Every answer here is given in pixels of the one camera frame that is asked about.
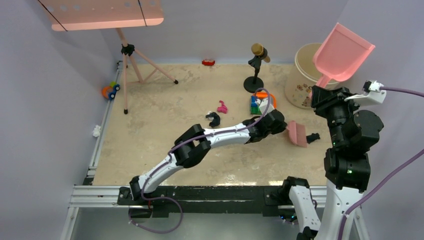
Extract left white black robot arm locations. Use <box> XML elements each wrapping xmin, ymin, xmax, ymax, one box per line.
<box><xmin>129</xmin><ymin>109</ymin><xmax>288</xmax><ymax>205</ymax></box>

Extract red object at table edge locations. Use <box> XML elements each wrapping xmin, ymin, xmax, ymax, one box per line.
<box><xmin>201</xmin><ymin>59</ymin><xmax>216</xmax><ymax>66</ymax></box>

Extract white paper scrap off table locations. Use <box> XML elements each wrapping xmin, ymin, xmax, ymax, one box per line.
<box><xmin>92</xmin><ymin>125</ymin><xmax>102</xmax><ymax>138</ymax></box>

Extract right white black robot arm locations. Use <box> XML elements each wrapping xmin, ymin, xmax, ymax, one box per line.
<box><xmin>280</xmin><ymin>83</ymin><xmax>386</xmax><ymax>240</ymax></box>

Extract black paper scrap centre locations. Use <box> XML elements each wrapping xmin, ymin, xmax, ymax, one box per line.
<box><xmin>306</xmin><ymin>133</ymin><xmax>321</xmax><ymax>144</ymax></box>

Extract pink paper scrap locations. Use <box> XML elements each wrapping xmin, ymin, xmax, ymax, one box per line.
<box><xmin>216</xmin><ymin>100</ymin><xmax>228</xmax><ymax>114</ymax></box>

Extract cream capybara bucket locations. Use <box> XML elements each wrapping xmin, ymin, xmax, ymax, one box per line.
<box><xmin>284</xmin><ymin>43</ymin><xmax>322</xmax><ymax>109</ymax></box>

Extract gold microphone on black stand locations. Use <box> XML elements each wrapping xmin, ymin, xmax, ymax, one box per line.
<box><xmin>243</xmin><ymin>43</ymin><xmax>271</xmax><ymax>94</ymax></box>

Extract orange plastic ring toy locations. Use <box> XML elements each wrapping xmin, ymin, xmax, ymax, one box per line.
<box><xmin>251</xmin><ymin>92</ymin><xmax>277</xmax><ymax>108</ymax></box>

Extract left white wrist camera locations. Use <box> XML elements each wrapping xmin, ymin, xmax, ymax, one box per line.
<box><xmin>255</xmin><ymin>97</ymin><xmax>275</xmax><ymax>115</ymax></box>

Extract orange blue toy car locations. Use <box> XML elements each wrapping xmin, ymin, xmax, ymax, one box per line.
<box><xmin>101</xmin><ymin>81</ymin><xmax>121</xmax><ymax>100</ymax></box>

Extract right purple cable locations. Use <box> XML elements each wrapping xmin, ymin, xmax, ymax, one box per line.
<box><xmin>336</xmin><ymin>86</ymin><xmax>424</xmax><ymax>240</ymax></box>

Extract aluminium table frame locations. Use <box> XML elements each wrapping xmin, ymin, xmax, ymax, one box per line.
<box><xmin>59</xmin><ymin>61</ymin><xmax>372</xmax><ymax>240</ymax></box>

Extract pink hand brush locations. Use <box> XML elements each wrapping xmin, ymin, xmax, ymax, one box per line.
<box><xmin>286</xmin><ymin>120</ymin><xmax>308</xmax><ymax>148</ymax></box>

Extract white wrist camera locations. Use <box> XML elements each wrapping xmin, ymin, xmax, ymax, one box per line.
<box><xmin>344</xmin><ymin>80</ymin><xmax>386</xmax><ymax>107</ymax></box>
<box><xmin>255</xmin><ymin>97</ymin><xmax>275</xmax><ymax>115</ymax></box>

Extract pink plastic dustpan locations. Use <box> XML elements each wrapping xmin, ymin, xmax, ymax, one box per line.
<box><xmin>312</xmin><ymin>23</ymin><xmax>376</xmax><ymax>88</ymax></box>

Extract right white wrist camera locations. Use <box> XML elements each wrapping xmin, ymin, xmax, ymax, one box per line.
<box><xmin>344</xmin><ymin>80</ymin><xmax>386</xmax><ymax>107</ymax></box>

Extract pink music stand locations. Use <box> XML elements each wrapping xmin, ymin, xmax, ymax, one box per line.
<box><xmin>38</xmin><ymin>0</ymin><xmax>179</xmax><ymax>114</ymax></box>

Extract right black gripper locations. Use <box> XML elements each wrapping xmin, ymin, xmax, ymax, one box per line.
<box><xmin>312</xmin><ymin>84</ymin><xmax>364</xmax><ymax>146</ymax></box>

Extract blue green building blocks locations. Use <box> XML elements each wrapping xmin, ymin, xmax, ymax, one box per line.
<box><xmin>250</xmin><ymin>95</ymin><xmax>263</xmax><ymax>115</ymax></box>

